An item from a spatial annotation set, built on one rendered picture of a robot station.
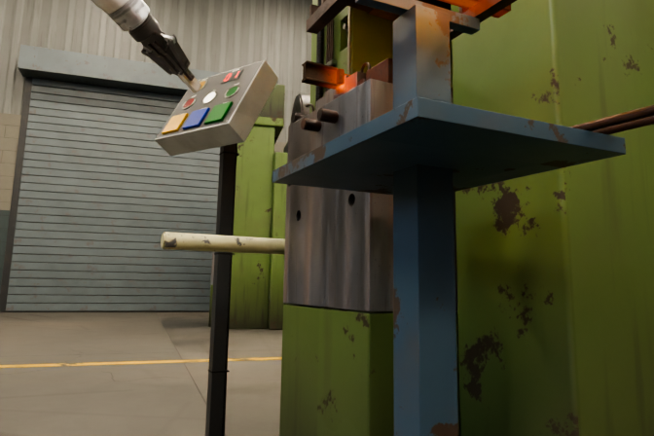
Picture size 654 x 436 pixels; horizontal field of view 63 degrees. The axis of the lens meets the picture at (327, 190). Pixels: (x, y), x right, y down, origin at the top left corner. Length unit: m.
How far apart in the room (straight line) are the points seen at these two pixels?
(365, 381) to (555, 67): 0.64
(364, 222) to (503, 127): 0.48
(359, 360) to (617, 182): 0.56
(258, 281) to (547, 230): 5.26
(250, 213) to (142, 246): 3.35
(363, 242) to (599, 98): 0.49
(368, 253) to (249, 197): 5.17
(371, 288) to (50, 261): 8.37
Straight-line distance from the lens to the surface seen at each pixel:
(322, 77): 1.27
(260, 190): 6.15
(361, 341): 1.02
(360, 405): 1.04
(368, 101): 1.05
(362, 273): 1.01
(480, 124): 0.57
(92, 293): 9.13
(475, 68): 1.14
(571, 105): 1.01
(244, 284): 6.06
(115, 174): 9.26
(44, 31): 10.09
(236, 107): 1.59
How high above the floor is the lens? 0.52
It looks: 10 degrees up
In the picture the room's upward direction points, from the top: 1 degrees clockwise
